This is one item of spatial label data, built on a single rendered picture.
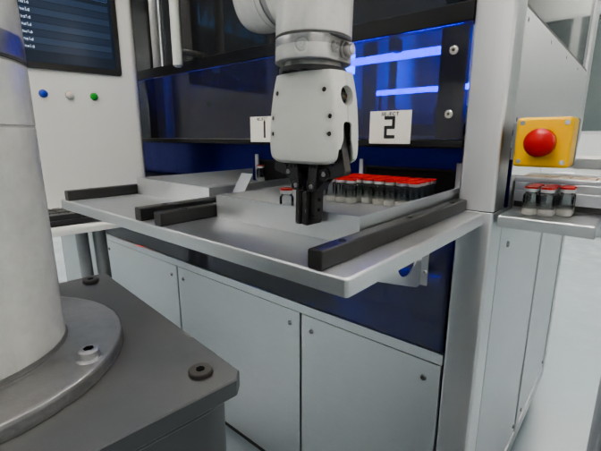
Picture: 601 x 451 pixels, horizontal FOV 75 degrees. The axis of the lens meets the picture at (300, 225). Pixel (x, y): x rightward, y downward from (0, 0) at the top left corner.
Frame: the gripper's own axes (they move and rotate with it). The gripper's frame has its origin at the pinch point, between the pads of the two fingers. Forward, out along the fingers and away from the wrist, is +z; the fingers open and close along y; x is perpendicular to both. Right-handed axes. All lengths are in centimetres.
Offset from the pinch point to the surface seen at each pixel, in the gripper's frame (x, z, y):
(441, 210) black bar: -20.8, 1.8, -8.1
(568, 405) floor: -132, 88, -22
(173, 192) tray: -6.0, 2.5, 39.4
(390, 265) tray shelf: -0.2, 4.9, -11.0
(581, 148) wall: -492, -10, 21
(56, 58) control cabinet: -4, -28, 88
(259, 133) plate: -31, -10, 42
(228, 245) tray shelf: 7.7, 4.5, 5.8
